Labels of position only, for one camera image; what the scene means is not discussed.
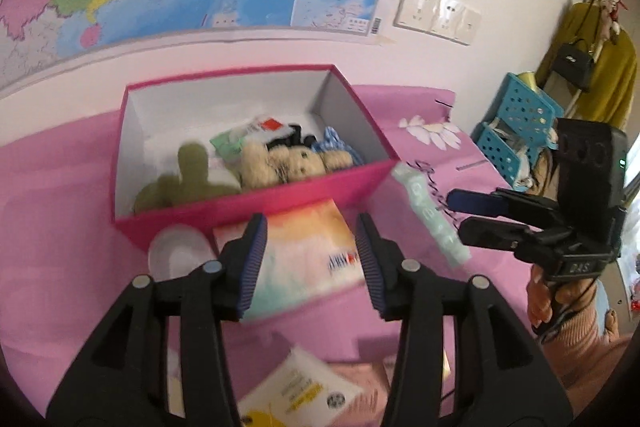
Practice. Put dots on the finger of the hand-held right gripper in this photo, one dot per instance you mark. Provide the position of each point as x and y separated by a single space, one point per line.
495 232
472 201

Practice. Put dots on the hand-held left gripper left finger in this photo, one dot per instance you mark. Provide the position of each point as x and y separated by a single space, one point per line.
252 267

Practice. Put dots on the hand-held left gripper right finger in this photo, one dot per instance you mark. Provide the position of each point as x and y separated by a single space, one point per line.
370 267

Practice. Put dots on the clear packet with teal print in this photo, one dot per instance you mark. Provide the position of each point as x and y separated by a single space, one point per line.
430 217

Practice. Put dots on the large pastel tissue pack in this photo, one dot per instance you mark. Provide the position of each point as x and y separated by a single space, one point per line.
305 247

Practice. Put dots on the pink cardboard box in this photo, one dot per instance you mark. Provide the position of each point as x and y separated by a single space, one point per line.
300 197

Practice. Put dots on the beige teddy bear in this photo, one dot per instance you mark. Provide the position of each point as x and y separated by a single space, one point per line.
260 167

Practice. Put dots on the green plush toy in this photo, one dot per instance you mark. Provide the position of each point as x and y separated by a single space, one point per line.
192 172

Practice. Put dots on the white wet wipes pack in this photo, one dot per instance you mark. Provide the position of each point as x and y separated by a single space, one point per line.
295 387

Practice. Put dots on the green medical tape packet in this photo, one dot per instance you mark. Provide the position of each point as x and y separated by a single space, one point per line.
227 142

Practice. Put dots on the blue gingham scrunchie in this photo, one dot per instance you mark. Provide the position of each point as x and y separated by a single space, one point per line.
332 139

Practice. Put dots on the black plush cat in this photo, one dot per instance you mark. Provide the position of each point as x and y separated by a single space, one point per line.
295 138

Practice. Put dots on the person's right hand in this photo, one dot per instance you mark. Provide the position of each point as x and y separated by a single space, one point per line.
545 302

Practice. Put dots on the white lotion pump bottle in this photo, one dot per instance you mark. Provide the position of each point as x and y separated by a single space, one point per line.
177 252

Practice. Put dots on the blue perforated plastic rack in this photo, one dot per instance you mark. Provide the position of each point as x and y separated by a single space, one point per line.
520 112

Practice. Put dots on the mustard yellow coat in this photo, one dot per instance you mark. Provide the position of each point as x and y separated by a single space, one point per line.
615 77

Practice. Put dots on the pink flat packet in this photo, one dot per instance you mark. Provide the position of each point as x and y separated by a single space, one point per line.
370 387

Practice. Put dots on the black handbag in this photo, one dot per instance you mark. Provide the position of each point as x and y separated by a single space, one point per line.
575 62

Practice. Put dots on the white coat stand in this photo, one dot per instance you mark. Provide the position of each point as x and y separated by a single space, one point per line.
607 2

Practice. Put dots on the pink daisy print cloth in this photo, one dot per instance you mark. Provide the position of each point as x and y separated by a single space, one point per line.
50 217

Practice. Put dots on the white wall socket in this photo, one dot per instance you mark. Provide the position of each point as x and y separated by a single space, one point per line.
470 26
417 4
450 17

